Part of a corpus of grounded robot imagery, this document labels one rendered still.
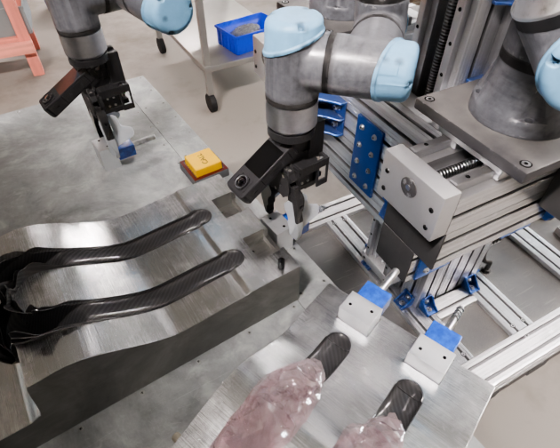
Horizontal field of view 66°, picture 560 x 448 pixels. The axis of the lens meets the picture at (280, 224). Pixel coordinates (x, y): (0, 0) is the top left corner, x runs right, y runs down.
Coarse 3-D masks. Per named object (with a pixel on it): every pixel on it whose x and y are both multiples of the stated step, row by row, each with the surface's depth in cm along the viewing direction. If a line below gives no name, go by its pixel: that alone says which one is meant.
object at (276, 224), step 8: (320, 208) 82; (272, 216) 77; (280, 216) 77; (264, 224) 77; (272, 224) 76; (280, 224) 76; (272, 232) 75; (280, 232) 74; (288, 232) 76; (304, 232) 80; (280, 240) 76; (288, 240) 77; (288, 248) 79
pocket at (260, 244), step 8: (256, 232) 70; (264, 232) 70; (248, 240) 70; (256, 240) 71; (264, 240) 72; (272, 240) 70; (256, 248) 71; (264, 248) 71; (272, 248) 70; (264, 256) 70
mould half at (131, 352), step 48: (192, 192) 76; (0, 240) 63; (48, 240) 63; (96, 240) 67; (192, 240) 69; (240, 240) 68; (48, 288) 57; (96, 288) 59; (144, 288) 62; (240, 288) 62; (288, 288) 67; (48, 336) 52; (96, 336) 53; (144, 336) 56; (192, 336) 60; (0, 384) 55; (48, 384) 49; (96, 384) 54; (144, 384) 61; (0, 432) 51; (48, 432) 55
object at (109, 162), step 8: (152, 136) 98; (96, 144) 92; (104, 144) 92; (128, 144) 95; (136, 144) 97; (96, 152) 94; (104, 152) 91; (120, 152) 94; (128, 152) 95; (104, 160) 92; (112, 160) 94; (104, 168) 94; (112, 168) 95
